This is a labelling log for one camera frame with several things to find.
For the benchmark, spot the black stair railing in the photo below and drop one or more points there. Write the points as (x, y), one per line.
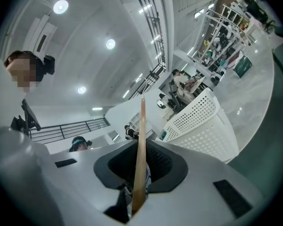
(153, 32)

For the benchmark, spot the wooden clothes hanger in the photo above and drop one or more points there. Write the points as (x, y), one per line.
(141, 149)

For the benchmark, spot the white storage rack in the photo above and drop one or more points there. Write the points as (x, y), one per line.
(224, 36)

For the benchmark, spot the round ceiling light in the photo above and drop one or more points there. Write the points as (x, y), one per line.
(81, 90)
(110, 43)
(60, 6)

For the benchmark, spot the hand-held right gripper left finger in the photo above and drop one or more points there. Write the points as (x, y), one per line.
(61, 185)

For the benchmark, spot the black office chair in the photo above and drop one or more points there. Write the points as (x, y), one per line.
(259, 10)

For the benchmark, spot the red book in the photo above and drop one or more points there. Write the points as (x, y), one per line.
(233, 60)

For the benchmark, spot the black balcony railing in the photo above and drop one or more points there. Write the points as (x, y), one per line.
(68, 129)

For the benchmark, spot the white plastic basket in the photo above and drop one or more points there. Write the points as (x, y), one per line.
(202, 131)

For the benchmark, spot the grey marble table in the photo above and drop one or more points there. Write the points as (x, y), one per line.
(250, 98)

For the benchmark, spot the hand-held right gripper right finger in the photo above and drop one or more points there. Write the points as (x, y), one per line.
(198, 196)

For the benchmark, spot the black head-mounted camera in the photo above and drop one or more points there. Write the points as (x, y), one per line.
(49, 64)

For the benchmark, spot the green tissue box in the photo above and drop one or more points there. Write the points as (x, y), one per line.
(243, 66)

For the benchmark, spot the person's face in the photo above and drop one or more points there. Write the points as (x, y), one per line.
(21, 74)

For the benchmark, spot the black monitor on stand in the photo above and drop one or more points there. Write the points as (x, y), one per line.
(29, 116)

